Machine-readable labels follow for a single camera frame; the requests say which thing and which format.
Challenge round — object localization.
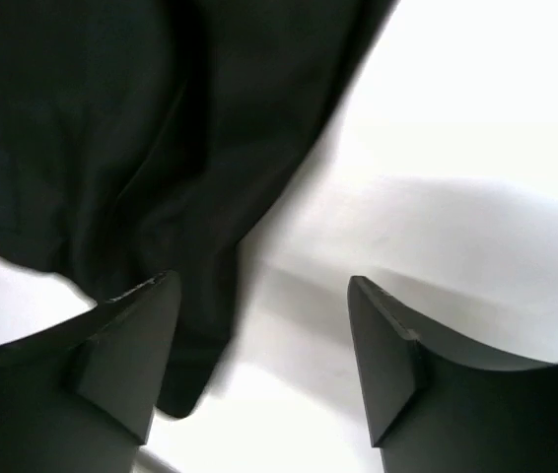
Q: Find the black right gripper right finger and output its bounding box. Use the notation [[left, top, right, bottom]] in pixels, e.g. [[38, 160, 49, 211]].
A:
[[347, 276, 558, 473]]

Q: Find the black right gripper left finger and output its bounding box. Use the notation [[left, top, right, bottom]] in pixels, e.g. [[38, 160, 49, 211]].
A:
[[0, 272, 180, 473]]

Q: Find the black pleated skirt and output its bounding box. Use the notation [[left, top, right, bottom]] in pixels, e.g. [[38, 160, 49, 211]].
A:
[[0, 1, 393, 419]]

